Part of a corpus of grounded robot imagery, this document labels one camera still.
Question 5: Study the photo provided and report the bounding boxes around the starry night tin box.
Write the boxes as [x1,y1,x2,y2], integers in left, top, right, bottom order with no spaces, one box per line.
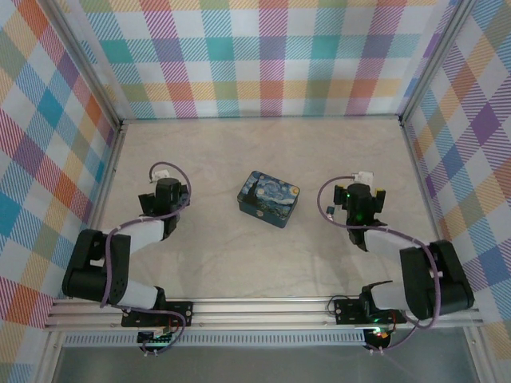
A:
[236,170,301,230]

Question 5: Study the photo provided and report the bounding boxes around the aluminium side rail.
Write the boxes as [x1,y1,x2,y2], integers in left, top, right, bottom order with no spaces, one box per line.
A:
[69,121,129,300]
[398,115,464,296]

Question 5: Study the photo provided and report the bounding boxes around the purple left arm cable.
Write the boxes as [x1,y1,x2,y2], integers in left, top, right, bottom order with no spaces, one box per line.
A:
[99,161,195,356]

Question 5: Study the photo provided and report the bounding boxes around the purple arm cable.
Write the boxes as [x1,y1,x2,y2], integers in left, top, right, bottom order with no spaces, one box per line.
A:
[318,174,443,354]
[99,161,195,356]

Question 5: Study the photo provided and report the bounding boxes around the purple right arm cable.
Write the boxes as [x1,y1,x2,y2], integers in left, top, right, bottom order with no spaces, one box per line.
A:
[318,174,443,354]

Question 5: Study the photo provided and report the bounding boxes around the aluminium rear rail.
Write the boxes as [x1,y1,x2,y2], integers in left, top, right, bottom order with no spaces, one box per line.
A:
[121,114,402,123]

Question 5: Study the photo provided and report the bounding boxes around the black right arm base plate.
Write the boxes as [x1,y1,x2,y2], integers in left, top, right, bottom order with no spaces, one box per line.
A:
[333,297,407,326]

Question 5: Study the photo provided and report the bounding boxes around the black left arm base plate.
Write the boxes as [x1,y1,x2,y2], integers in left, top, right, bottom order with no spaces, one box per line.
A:
[121,300,196,329]

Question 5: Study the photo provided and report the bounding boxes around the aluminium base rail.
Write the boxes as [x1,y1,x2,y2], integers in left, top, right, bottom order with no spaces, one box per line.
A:
[42,294,485,333]

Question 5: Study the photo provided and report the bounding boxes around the aluminium corner post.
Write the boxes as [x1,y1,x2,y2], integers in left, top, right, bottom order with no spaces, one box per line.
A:
[42,0,125,127]
[398,0,478,123]

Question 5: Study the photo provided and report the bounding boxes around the grey slotted cable duct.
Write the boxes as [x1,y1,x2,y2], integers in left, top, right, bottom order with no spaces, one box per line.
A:
[62,333,367,348]

